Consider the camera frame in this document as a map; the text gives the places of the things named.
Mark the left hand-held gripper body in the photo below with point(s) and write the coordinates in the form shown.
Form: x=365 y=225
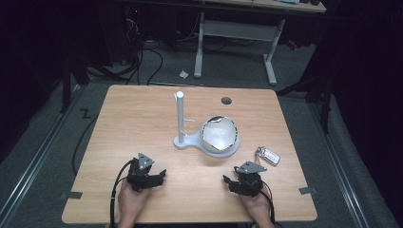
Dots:
x=141 y=175

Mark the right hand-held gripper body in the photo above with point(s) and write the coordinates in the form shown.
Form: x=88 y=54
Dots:
x=250 y=180

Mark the person's right hand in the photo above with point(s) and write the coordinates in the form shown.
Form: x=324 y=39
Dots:
x=257 y=207

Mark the person's left hand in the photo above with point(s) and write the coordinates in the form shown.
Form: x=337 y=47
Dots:
x=131 y=202

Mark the white bowl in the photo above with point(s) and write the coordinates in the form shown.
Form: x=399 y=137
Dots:
x=218 y=136

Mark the white stand with pole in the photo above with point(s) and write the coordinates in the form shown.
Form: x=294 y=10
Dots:
x=180 y=120

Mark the grey tape strip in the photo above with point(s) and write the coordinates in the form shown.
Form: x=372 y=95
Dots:
x=307 y=190
x=71 y=195

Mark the black round table grommet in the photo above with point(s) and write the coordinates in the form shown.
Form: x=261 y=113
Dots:
x=226 y=100

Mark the crumpled white paper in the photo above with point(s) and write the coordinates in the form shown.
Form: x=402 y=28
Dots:
x=183 y=74

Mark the black metal stand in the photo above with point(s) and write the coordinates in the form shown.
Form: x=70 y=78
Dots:
x=66 y=85
x=324 y=101

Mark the desk with white legs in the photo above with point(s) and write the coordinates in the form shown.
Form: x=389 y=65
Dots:
x=236 y=31

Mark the metal floor rail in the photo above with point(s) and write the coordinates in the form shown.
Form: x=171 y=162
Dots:
x=34 y=160
x=339 y=164

